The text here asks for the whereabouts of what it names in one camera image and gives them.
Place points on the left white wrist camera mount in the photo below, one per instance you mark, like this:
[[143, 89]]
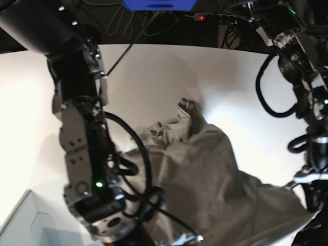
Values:
[[302, 178]]

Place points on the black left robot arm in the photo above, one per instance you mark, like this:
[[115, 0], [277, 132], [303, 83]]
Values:
[[299, 63]]

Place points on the white cardboard box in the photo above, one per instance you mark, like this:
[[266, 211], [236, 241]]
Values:
[[34, 222]]

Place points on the blue plastic panel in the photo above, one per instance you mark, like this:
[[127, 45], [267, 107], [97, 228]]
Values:
[[159, 5]]

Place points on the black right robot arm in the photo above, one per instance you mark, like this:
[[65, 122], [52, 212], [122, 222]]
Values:
[[94, 167]]

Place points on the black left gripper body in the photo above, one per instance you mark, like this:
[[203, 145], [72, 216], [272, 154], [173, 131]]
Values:
[[315, 155]]

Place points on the beige grey t-shirt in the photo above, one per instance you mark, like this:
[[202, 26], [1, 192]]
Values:
[[194, 163]]

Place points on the black power strip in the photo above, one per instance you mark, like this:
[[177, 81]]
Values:
[[224, 19]]

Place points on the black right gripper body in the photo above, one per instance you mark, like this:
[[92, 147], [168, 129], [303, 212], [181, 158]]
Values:
[[118, 229]]

